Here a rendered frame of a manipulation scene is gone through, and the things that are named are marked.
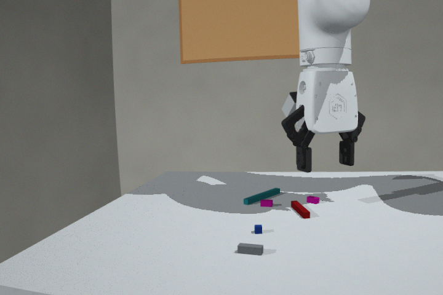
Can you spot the small magenta block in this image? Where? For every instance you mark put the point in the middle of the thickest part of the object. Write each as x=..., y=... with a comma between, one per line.
x=267, y=203
x=314, y=200

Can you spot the turquoise rod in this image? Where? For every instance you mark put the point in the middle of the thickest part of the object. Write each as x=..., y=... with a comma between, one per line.
x=263, y=195

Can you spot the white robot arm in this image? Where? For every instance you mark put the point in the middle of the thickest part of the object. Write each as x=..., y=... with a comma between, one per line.
x=325, y=35

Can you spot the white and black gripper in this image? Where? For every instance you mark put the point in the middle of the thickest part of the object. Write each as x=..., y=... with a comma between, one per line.
x=333, y=110

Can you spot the dark red rectangular bar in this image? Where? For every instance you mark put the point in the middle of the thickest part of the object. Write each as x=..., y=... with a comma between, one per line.
x=300, y=209

